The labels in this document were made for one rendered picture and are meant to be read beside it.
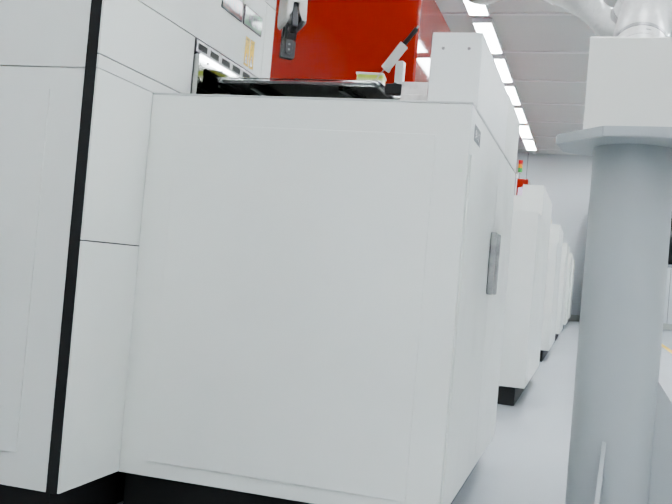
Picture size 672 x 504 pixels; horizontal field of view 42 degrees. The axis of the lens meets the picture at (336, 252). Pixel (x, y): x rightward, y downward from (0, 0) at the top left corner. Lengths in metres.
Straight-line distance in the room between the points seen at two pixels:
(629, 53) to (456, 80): 0.36
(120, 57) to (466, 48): 0.63
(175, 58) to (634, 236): 0.98
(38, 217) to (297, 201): 0.46
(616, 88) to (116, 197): 0.98
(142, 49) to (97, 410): 0.68
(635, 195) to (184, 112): 0.89
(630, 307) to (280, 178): 0.72
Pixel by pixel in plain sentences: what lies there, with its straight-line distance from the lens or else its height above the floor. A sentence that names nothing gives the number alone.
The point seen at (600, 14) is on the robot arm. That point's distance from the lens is 2.21.
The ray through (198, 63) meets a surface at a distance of 1.93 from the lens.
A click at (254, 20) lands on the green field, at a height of 1.10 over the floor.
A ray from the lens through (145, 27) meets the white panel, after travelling 1.75.
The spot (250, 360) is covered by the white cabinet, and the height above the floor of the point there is 0.32.
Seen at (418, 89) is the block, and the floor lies 0.89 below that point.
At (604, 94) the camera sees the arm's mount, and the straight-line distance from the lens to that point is 1.80.
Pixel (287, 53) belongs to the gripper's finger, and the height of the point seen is 0.99.
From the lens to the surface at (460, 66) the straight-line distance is 1.65.
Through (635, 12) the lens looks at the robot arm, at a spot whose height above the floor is 1.12.
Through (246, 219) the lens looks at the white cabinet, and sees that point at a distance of 1.65.
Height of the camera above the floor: 0.51
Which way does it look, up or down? 1 degrees up
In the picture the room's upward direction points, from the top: 5 degrees clockwise
